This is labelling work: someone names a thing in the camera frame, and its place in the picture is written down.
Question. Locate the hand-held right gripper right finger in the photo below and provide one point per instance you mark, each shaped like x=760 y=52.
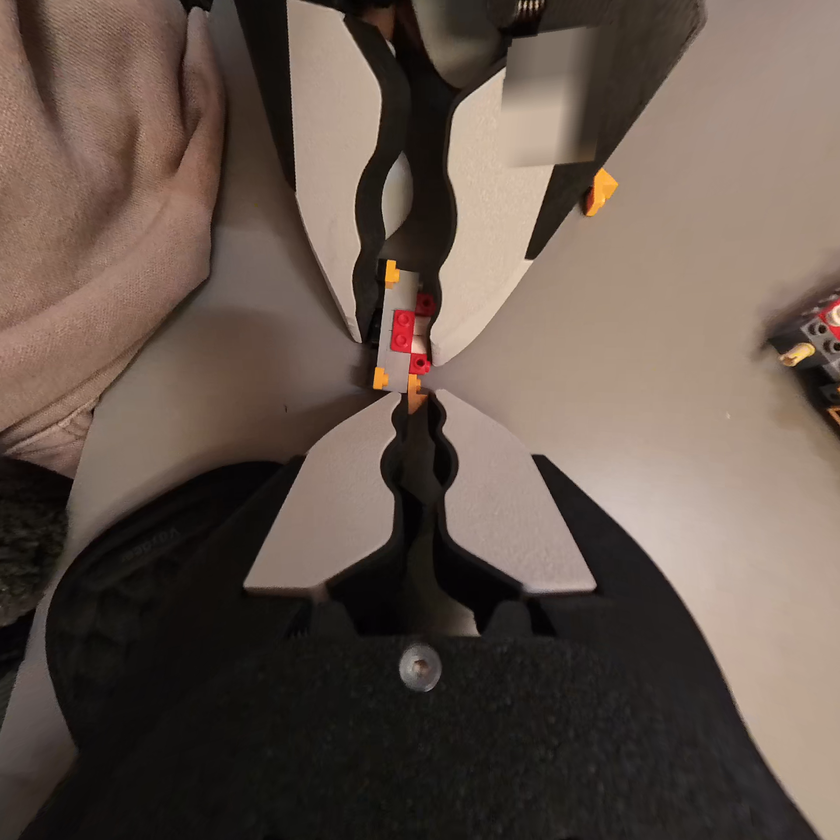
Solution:
x=512 y=518

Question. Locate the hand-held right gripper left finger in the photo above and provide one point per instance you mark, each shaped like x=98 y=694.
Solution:
x=328 y=518

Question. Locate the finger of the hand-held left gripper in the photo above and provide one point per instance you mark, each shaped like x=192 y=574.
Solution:
x=328 y=131
x=485 y=229

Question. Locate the orange lego piece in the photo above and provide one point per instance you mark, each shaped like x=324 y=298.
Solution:
x=598 y=193

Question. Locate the red white lego assembly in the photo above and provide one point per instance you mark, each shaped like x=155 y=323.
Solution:
x=401 y=328

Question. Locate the yellow lego car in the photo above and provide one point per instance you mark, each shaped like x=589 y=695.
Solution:
x=814 y=348

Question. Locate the person's black fleece jacket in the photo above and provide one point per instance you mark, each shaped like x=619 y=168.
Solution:
x=29 y=538

